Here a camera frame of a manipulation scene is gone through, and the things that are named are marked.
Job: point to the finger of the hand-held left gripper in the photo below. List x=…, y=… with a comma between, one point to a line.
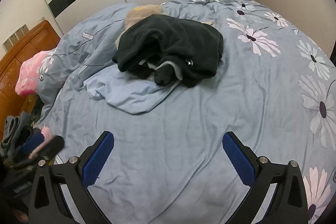
x=52, y=145

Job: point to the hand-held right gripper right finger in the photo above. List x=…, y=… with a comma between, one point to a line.
x=240, y=158

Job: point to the black and white fleece garment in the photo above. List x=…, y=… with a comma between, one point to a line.
x=178, y=40

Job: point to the grey cloth pile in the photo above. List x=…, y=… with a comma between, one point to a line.
x=11, y=132

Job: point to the light blue garment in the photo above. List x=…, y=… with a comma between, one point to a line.
x=131, y=92

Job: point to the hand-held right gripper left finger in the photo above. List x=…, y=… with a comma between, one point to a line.
x=98, y=158

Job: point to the wooden headboard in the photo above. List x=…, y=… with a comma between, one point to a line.
x=23, y=45

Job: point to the beige fleece garment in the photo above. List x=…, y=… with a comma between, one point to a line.
x=141, y=12

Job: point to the pink pillow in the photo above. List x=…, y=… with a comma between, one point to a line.
x=29, y=74

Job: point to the wall switch panel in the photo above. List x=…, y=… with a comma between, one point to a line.
x=14, y=36

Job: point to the blue floral bed cover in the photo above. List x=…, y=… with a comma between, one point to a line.
x=210, y=121

